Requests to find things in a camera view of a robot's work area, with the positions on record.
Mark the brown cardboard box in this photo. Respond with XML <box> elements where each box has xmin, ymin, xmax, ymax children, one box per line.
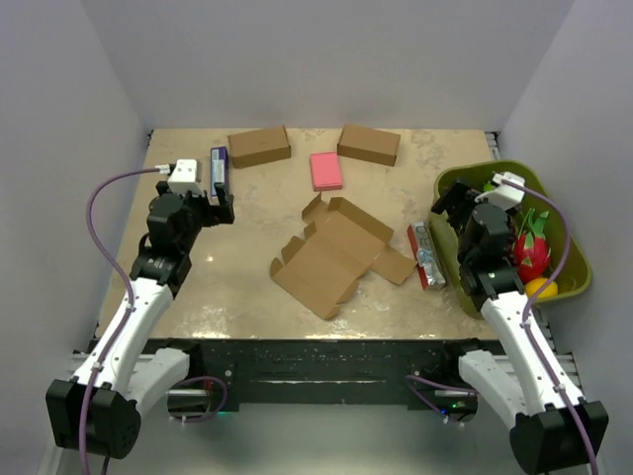
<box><xmin>269</xmin><ymin>195</ymin><xmax>417</xmax><ymax>320</ymax></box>

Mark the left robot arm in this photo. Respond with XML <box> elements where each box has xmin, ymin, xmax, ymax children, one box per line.
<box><xmin>45</xmin><ymin>181</ymin><xmax>234</xmax><ymax>459</ymax></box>

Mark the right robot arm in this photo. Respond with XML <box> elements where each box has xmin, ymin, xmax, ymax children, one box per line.
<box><xmin>432</xmin><ymin>173</ymin><xmax>608</xmax><ymax>474</ymax></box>

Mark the purple toothpaste box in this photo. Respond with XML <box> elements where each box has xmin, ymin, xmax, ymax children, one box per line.
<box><xmin>210</xmin><ymin>146</ymin><xmax>229</xmax><ymax>198</ymax></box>

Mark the left folded cardboard box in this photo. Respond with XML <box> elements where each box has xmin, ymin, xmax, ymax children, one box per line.
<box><xmin>228</xmin><ymin>126</ymin><xmax>292</xmax><ymax>169</ymax></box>

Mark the folded cardboard box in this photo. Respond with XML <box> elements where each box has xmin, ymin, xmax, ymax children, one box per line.
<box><xmin>228</xmin><ymin>126</ymin><xmax>292</xmax><ymax>169</ymax></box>
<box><xmin>337</xmin><ymin>124</ymin><xmax>401</xmax><ymax>166</ymax></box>

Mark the right folded cardboard box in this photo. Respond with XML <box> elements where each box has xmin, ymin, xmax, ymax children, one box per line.
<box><xmin>337</xmin><ymin>124</ymin><xmax>401</xmax><ymax>166</ymax></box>

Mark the red silver snack packet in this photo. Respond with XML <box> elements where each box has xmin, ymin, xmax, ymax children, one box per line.
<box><xmin>407</xmin><ymin>222</ymin><xmax>446</xmax><ymax>290</ymax></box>

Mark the pink dragon fruit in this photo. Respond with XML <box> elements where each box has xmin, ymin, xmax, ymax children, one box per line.
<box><xmin>512</xmin><ymin>208</ymin><xmax>551</xmax><ymax>284</ymax></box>

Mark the pink sticky note pad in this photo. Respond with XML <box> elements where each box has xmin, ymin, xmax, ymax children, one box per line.
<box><xmin>310</xmin><ymin>152</ymin><xmax>343</xmax><ymax>192</ymax></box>

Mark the orange yellow mango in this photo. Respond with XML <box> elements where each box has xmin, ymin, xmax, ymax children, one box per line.
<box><xmin>524</xmin><ymin>277</ymin><xmax>559</xmax><ymax>301</ymax></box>

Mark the olive green plastic bin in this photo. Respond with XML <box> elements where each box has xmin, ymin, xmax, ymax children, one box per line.
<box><xmin>427</xmin><ymin>160</ymin><xmax>592</xmax><ymax>320</ymax></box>

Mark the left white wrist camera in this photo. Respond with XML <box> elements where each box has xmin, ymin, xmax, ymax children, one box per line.
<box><xmin>154</xmin><ymin>159</ymin><xmax>206</xmax><ymax>197</ymax></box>

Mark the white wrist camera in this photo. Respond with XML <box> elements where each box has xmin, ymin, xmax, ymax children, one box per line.
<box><xmin>154</xmin><ymin>159</ymin><xmax>206</xmax><ymax>197</ymax></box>
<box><xmin>475</xmin><ymin>171</ymin><xmax>525</xmax><ymax>211</ymax></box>

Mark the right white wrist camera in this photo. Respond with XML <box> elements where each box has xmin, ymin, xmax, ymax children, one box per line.
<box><xmin>475</xmin><ymin>171</ymin><xmax>525</xmax><ymax>211</ymax></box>

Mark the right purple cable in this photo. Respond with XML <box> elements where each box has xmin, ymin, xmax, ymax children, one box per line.
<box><xmin>498</xmin><ymin>178</ymin><xmax>602</xmax><ymax>475</ymax></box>

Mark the purple cable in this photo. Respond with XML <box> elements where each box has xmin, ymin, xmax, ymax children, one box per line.
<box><xmin>77</xmin><ymin>165</ymin><xmax>172</xmax><ymax>475</ymax></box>
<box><xmin>498</xmin><ymin>178</ymin><xmax>602</xmax><ymax>475</ymax></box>

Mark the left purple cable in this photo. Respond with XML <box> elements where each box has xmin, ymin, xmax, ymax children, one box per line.
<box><xmin>77</xmin><ymin>165</ymin><xmax>172</xmax><ymax>475</ymax></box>

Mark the black base frame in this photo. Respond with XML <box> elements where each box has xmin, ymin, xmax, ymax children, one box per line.
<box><xmin>143</xmin><ymin>338</ymin><xmax>503</xmax><ymax>416</ymax></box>

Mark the aluminium rail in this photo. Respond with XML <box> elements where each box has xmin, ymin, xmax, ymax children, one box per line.
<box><xmin>68</xmin><ymin>348</ymin><xmax>583</xmax><ymax>399</ymax></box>

